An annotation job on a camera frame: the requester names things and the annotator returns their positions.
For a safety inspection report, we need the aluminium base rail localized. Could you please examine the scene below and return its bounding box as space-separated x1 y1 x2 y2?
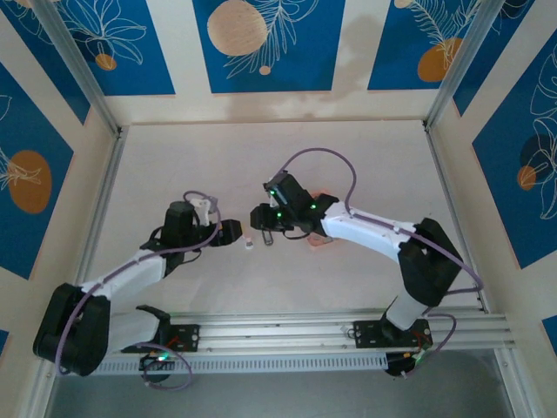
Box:
86 306 511 359

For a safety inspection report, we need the black mount plate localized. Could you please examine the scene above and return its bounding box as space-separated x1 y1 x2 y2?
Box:
147 323 202 354
353 320 434 350

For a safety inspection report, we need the right black mount plate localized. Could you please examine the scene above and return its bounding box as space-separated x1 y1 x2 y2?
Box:
353 320 434 350

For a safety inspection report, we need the left black mount plate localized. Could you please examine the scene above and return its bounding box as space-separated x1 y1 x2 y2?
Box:
147 323 202 354

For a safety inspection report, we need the pink staple tray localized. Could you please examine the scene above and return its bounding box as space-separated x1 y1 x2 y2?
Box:
305 188 335 254

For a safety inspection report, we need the tall aluminium frame post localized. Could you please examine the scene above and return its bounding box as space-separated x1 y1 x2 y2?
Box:
422 0 504 131
30 0 123 137

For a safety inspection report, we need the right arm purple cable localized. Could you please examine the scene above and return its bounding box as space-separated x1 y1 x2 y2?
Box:
280 147 486 379

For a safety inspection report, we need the aluminium table edge rail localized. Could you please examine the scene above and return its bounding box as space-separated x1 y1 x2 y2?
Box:
424 125 489 313
73 126 128 288

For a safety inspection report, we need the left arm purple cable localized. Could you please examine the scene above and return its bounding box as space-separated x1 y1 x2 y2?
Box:
55 190 224 392

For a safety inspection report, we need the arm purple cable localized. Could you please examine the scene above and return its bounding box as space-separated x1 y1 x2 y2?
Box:
280 147 486 379
55 190 224 392

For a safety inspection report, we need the white slotted cable duct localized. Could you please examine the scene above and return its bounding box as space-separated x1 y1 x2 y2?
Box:
93 352 389 376

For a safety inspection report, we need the short aluminium frame bar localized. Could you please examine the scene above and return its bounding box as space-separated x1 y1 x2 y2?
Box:
494 347 526 418
19 369 60 418

